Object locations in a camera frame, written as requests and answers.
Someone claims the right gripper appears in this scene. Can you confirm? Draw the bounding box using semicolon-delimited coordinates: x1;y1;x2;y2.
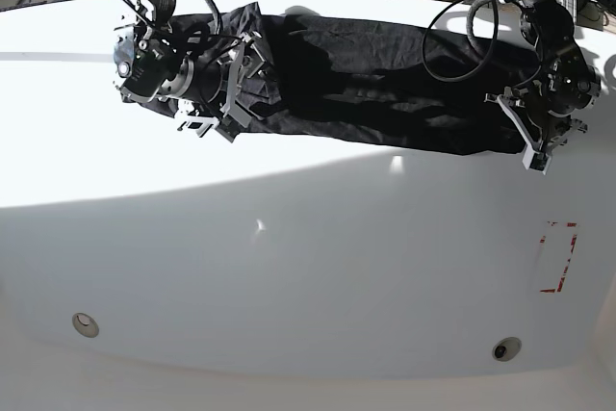
175;33;265;141

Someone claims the round table grommet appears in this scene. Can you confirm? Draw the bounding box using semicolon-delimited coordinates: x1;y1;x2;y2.
492;337;522;362
71;313;100;339

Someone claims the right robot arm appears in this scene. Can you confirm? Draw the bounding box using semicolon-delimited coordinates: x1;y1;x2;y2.
114;0;268;141

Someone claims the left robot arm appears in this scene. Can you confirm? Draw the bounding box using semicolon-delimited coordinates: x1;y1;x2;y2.
485;0;601;173

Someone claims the black t-shirt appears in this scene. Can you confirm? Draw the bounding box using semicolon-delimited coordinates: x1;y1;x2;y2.
119;1;538;157

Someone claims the right round table grommet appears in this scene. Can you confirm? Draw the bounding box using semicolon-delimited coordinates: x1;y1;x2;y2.
492;337;522;362

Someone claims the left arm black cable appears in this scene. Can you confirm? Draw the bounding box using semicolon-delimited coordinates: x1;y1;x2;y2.
422;0;545;83

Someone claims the left round table grommet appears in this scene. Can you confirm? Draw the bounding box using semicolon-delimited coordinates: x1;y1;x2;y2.
71;313;100;339

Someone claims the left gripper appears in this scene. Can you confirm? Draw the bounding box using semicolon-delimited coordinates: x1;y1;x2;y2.
484;87;588;174

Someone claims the red tape rectangle marking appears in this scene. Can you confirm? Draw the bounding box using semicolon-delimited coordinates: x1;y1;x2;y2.
533;221;578;294

